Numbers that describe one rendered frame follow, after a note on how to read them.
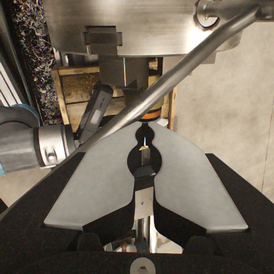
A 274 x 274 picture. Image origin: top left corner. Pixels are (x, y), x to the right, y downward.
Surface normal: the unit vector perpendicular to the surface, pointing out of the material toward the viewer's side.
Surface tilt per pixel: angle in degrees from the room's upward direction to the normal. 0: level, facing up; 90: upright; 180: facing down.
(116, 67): 39
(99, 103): 2
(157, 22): 15
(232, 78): 0
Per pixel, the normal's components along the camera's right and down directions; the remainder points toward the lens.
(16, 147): 0.26, -0.16
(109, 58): -0.34, 0.49
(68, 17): -0.57, 0.44
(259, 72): 0.33, 0.48
